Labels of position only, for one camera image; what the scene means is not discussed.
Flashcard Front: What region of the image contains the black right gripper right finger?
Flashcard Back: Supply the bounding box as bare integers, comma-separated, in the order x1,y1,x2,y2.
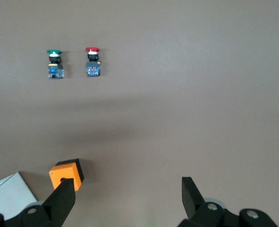
177,176,278,227

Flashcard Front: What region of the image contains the red mushroom push button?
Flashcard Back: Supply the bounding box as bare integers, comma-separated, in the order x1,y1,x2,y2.
85,46,101,77

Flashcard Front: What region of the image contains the orange button box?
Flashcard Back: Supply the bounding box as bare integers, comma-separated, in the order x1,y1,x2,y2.
49,158,85,192

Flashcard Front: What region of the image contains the white drawer cabinet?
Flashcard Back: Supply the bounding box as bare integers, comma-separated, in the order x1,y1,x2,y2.
0,171,45,222

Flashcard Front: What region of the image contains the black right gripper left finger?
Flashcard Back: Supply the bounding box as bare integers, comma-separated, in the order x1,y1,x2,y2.
4,178,76,227

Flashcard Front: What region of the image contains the green mushroom push button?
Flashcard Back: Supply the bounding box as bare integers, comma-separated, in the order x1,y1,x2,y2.
46,48,65,79

